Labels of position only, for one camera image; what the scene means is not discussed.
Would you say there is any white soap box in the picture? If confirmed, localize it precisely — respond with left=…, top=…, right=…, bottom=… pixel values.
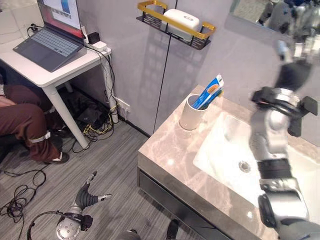
left=162, top=8, right=201, bottom=41

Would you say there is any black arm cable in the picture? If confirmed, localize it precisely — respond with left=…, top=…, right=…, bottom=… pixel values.
left=26, top=211, right=66, bottom=240

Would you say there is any white power strip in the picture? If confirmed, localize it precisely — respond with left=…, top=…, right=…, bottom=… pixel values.
left=84, top=41, right=112, bottom=55

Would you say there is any black bag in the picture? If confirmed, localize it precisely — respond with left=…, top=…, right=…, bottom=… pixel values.
left=59, top=89, right=111, bottom=129

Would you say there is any gold and black wall shelf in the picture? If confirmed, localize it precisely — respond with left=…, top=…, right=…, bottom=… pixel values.
left=136, top=0, right=217, bottom=51

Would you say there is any black cube adapter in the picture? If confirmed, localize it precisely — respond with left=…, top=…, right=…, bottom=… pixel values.
left=87, top=31, right=101, bottom=45

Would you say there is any white ceramic cup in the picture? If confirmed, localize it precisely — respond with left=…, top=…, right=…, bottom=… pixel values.
left=178, top=94, right=210, bottom=131

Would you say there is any grey laptop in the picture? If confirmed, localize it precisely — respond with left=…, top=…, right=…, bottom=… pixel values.
left=12, top=0, right=87, bottom=73

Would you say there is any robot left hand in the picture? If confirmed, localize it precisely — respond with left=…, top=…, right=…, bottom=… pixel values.
left=74, top=170, right=113, bottom=209

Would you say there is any black floor cable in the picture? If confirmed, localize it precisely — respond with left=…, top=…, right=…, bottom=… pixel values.
left=0, top=168, right=47, bottom=240

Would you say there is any white table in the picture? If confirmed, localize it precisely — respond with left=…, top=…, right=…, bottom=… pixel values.
left=0, top=4, right=112, bottom=149

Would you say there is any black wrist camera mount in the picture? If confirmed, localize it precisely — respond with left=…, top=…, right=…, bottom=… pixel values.
left=287, top=96, right=319, bottom=138

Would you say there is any wall mirror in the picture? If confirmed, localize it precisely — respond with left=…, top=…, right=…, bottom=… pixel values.
left=231, top=0, right=320, bottom=38

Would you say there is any marble vanity counter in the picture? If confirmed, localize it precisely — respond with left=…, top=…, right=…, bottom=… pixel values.
left=137, top=84, right=320, bottom=240

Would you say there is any white sink basin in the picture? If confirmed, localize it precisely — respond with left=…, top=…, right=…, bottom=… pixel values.
left=192, top=111, right=320, bottom=209

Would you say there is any white wall socket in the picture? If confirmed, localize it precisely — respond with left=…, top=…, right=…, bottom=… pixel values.
left=115, top=97, right=132, bottom=114

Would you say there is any yellow cable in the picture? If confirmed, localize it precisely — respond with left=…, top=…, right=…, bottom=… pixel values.
left=83, top=104, right=118, bottom=135

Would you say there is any metal sink drain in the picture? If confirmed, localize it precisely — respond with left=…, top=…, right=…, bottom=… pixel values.
left=238, top=160, right=252, bottom=172

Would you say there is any blue toothpaste tube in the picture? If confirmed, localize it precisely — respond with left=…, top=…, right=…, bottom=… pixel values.
left=192, top=73, right=225, bottom=110

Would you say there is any person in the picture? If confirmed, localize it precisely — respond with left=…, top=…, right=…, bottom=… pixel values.
left=0, top=74, right=71, bottom=165

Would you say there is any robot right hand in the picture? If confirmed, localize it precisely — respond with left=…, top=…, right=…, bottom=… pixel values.
left=273, top=39, right=314, bottom=93

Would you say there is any black cable bundle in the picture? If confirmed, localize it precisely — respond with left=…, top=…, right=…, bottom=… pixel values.
left=69, top=44, right=120, bottom=154

